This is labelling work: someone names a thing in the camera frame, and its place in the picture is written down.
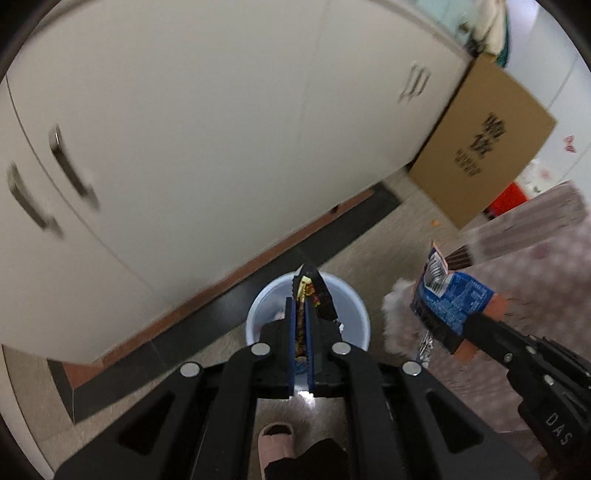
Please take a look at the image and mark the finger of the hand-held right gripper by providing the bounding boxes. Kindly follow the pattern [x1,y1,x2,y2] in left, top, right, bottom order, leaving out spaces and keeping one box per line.
[464,313,527,370]

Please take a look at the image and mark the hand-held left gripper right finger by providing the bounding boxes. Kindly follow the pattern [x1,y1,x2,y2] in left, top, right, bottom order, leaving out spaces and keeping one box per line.
[304,299,542,480]

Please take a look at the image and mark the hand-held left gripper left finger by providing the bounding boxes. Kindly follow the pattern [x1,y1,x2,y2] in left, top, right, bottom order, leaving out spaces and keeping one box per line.
[54,296,297,480]

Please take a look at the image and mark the light blue trash bin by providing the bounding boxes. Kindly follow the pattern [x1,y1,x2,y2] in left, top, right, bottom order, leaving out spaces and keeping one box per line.
[246,272,371,367]

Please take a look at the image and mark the dark snack wrapper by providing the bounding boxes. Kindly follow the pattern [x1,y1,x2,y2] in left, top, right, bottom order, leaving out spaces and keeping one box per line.
[291,264,341,361]

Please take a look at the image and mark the blue and orange wrapper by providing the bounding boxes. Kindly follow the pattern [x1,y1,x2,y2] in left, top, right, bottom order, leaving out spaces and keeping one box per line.
[410,240,509,366]

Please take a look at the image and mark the pink floral bed sheet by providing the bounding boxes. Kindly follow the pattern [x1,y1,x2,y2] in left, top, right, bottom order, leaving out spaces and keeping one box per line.
[427,222,591,462]

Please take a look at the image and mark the fluffy pink cloth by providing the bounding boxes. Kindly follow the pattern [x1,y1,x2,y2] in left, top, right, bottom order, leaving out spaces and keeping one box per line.
[382,278,431,357]

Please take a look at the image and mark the pink slipper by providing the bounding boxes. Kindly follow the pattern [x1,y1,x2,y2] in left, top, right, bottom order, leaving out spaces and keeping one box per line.
[257,422,296,480]

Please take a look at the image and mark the striped pink cloth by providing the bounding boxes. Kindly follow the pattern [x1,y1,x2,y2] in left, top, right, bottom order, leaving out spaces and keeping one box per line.
[442,181,588,269]

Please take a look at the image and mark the red container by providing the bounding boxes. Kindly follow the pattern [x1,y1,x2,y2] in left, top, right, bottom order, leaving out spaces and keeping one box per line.
[484,182,528,219]

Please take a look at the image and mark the brown cardboard box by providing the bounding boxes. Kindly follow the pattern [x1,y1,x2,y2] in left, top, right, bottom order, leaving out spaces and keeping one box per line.
[406,55,558,230]

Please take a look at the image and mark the white cabinet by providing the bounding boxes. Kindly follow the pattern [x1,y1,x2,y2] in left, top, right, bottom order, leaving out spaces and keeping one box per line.
[0,0,477,366]

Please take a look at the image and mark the white wardrobe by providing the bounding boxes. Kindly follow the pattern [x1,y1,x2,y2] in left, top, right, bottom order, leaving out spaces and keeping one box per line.
[502,0,591,195]

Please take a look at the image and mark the hanging clothes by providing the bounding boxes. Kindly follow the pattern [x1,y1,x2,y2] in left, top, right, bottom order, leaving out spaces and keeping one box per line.
[455,0,511,71]

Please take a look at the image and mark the metal cabinet handle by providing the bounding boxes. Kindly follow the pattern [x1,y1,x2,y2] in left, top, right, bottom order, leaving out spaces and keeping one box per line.
[399,74,426,103]
[406,63,433,94]
[48,124,100,212]
[6,161,64,238]

